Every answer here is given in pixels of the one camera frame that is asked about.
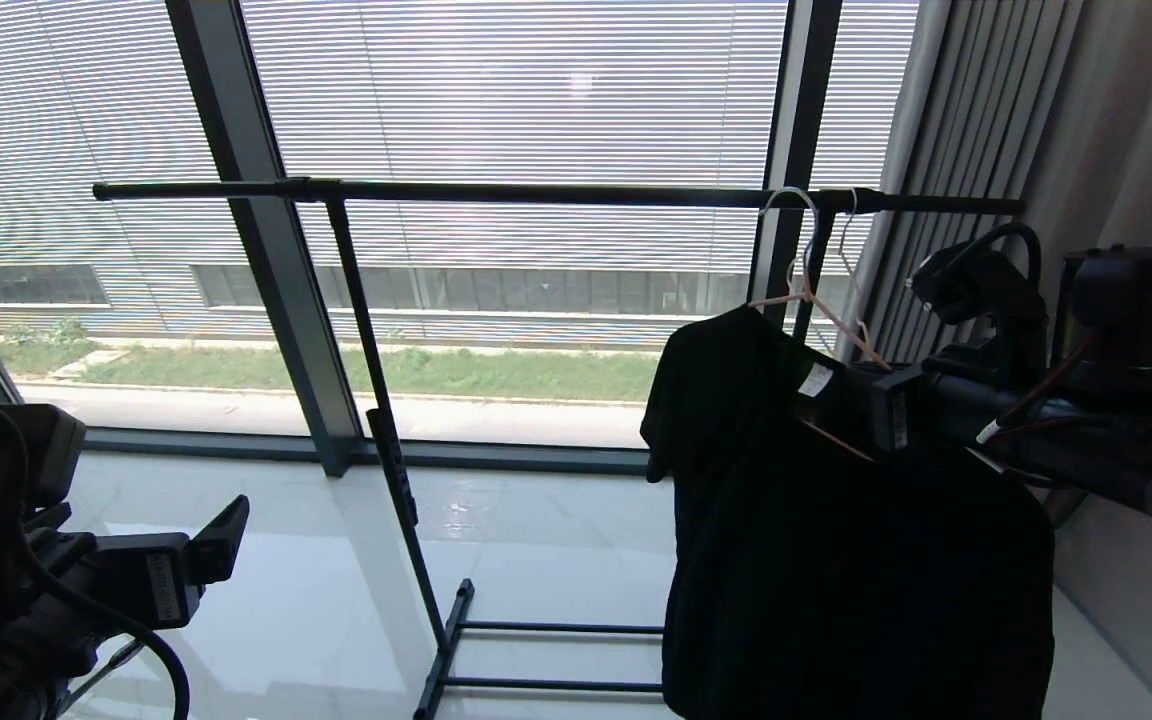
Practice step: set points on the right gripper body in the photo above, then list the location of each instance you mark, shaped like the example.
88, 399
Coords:
976, 415

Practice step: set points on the grey curtain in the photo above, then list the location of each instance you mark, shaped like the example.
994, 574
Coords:
986, 100

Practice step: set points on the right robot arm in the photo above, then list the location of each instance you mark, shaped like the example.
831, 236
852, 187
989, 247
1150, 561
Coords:
1136, 430

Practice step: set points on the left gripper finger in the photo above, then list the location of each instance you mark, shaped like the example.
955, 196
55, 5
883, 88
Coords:
221, 540

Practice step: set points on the black clothes rack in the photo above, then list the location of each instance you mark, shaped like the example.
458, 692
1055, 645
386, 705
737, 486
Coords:
536, 192

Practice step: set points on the window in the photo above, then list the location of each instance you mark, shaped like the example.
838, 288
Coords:
536, 90

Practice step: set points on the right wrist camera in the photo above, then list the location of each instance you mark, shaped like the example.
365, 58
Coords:
976, 290

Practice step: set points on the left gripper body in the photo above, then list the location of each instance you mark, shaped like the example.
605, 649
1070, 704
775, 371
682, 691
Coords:
146, 585

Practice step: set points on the black short-sleeved shirt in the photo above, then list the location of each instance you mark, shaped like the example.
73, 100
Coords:
836, 580

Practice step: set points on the pink clothes hanger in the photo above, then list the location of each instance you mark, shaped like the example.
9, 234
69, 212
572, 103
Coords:
844, 235
808, 292

